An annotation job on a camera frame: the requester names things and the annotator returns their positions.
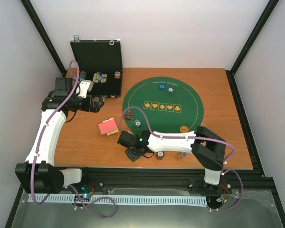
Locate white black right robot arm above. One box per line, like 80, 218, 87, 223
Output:
117, 126, 227, 186

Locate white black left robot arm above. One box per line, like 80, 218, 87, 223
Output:
15, 77, 104, 194

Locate red playing card deck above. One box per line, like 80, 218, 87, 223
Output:
98, 118, 119, 136

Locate brown poker chip stack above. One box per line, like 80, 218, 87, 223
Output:
155, 151, 164, 160

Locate teal chip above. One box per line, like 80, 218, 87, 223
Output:
167, 87, 174, 94
133, 119, 142, 128

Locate teal chips in case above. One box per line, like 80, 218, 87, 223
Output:
79, 71, 86, 81

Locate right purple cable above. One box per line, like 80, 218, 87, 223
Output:
120, 106, 244, 212

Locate purple poker chip stack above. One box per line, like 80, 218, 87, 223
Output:
179, 152, 187, 157

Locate open black poker case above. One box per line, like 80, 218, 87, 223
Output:
70, 39, 123, 97

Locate purple chips in case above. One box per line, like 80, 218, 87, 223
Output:
114, 71, 122, 79

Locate orange round blind button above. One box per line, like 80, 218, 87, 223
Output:
180, 125, 189, 133

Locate light blue slotted cable duct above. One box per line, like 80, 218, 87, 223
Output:
28, 192, 208, 206

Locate black triangular dealer button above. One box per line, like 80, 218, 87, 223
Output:
123, 110, 133, 120

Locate round green poker mat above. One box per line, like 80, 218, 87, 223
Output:
122, 77, 204, 135

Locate blue round blind button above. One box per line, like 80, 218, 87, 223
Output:
158, 83, 166, 90

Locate card deck in case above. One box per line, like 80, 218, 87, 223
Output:
93, 72, 107, 83

